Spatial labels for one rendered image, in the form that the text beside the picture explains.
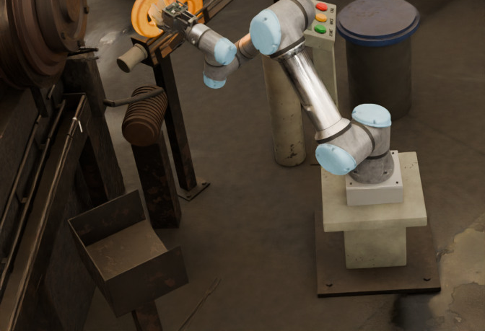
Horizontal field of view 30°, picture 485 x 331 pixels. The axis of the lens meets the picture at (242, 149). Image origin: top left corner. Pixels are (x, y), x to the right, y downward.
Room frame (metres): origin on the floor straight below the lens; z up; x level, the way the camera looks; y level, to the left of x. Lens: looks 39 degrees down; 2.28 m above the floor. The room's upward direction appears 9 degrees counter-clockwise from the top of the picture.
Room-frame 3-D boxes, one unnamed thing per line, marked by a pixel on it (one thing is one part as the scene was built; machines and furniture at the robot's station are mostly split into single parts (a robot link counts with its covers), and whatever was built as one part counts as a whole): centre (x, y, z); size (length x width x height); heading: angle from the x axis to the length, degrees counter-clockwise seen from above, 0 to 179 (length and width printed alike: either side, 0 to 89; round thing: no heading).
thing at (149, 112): (2.53, 0.31, 0.27); 0.22 x 0.13 x 0.53; 168
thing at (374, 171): (2.17, -0.40, 0.43); 0.15 x 0.15 x 0.10
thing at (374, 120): (2.17, -0.40, 0.54); 0.13 x 0.12 x 0.14; 132
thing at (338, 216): (2.17, -0.39, 0.28); 0.32 x 0.32 x 0.04; 82
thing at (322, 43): (2.75, -0.35, 0.31); 0.24 x 0.16 x 0.62; 168
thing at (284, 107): (2.75, -0.18, 0.26); 0.12 x 0.12 x 0.52
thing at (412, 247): (2.17, -0.39, 0.13); 0.40 x 0.40 x 0.26; 82
